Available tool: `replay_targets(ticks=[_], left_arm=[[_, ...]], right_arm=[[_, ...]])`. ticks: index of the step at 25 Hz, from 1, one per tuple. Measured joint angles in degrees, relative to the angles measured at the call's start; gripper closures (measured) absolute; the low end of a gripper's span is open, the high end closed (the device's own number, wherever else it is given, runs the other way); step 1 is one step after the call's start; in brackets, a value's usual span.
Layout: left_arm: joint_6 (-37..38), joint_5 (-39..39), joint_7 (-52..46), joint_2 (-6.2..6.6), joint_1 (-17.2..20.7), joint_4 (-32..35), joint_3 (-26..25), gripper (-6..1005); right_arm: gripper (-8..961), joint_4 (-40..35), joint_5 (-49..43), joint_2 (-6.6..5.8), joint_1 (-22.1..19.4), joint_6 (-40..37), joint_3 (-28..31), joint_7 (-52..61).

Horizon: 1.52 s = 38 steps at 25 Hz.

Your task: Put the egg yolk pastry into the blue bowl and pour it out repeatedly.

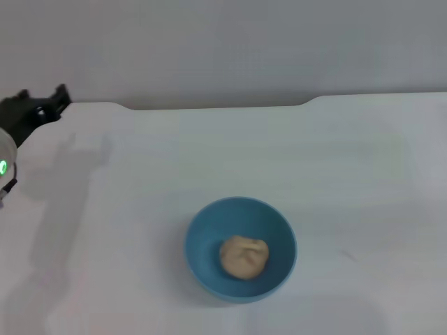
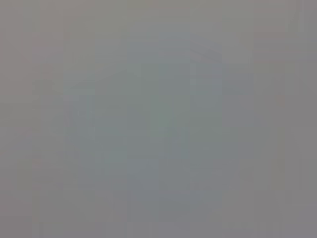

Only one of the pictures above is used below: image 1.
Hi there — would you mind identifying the round egg yolk pastry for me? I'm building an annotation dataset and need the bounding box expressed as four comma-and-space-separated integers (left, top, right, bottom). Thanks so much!
219, 234, 270, 281

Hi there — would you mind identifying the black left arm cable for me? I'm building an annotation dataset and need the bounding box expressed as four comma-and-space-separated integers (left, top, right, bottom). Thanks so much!
0, 163, 19, 207

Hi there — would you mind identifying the blue bowl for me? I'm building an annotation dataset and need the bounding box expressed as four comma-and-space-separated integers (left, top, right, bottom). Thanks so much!
184, 196, 298, 304

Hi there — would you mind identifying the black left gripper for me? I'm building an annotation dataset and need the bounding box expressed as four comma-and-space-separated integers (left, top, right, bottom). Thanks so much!
0, 83, 73, 148

